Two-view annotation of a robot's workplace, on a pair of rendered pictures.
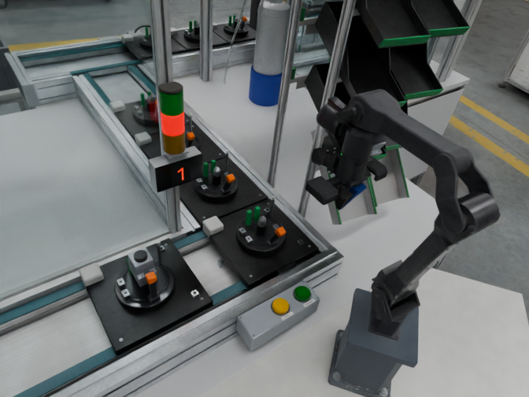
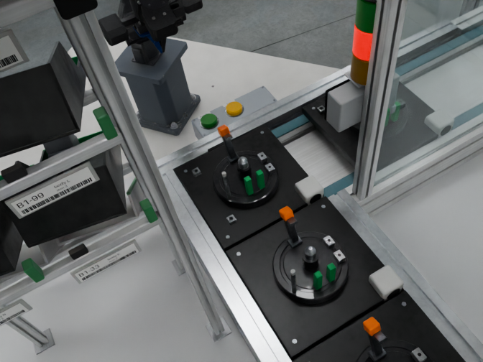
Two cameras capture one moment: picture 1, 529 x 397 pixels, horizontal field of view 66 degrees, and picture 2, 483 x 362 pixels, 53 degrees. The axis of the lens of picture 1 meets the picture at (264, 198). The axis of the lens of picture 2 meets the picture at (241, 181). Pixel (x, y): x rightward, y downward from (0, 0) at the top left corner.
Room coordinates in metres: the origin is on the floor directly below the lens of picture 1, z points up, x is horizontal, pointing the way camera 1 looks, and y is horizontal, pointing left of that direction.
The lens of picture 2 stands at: (1.38, 0.20, 1.82)
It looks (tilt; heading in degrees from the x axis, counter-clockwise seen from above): 54 degrees down; 200
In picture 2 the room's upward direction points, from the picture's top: 11 degrees counter-clockwise
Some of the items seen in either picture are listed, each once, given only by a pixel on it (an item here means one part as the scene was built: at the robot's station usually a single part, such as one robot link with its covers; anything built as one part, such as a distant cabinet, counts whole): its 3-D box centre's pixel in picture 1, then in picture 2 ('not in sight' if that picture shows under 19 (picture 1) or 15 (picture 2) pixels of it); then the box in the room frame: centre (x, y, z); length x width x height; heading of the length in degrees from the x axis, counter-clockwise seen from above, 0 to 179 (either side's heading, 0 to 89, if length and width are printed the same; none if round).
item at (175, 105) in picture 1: (171, 99); (374, 8); (0.76, 0.22, 1.38); 0.05 x 0.05 x 0.05
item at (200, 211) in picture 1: (216, 176); (310, 258); (0.97, 0.16, 1.01); 0.24 x 0.24 x 0.13; 41
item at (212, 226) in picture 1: (261, 226); (244, 169); (0.79, 0.00, 1.01); 0.24 x 0.24 x 0.13; 41
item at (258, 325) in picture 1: (279, 313); (236, 118); (0.57, -0.07, 0.93); 0.21 x 0.07 x 0.06; 131
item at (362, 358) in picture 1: (371, 346); (158, 85); (0.50, -0.29, 0.96); 0.15 x 0.15 x 0.20; 78
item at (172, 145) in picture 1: (173, 139); (367, 63); (0.76, 0.22, 1.28); 0.05 x 0.05 x 0.05
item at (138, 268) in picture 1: (140, 261); not in sight; (0.58, 0.27, 1.06); 0.08 x 0.04 x 0.07; 41
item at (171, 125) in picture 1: (172, 120); (370, 37); (0.76, 0.22, 1.33); 0.05 x 0.05 x 0.05
